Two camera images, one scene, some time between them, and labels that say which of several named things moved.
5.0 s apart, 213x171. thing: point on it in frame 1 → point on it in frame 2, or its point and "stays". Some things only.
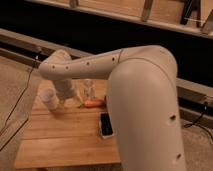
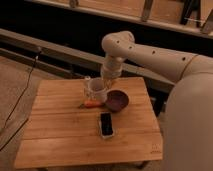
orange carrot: [92, 103] stays
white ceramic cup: [49, 99] → [95, 89]
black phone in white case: [105, 124] stays
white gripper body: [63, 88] → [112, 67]
